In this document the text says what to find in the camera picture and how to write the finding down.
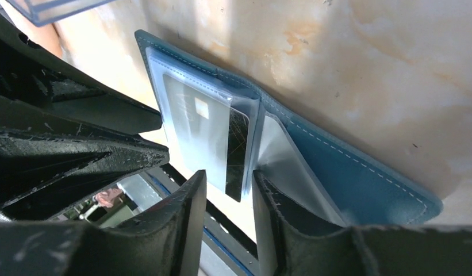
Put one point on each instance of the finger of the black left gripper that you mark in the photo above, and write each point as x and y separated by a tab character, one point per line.
48	162
32	74

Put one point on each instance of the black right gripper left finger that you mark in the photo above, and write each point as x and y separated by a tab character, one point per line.
166	238

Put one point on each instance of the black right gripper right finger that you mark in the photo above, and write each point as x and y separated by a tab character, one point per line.
293	241

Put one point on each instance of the clear acrylic card box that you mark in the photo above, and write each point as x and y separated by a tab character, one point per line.
41	13

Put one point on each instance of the blue leather card holder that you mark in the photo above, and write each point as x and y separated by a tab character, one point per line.
364	190

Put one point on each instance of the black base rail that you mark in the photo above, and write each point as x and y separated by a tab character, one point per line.
226	249

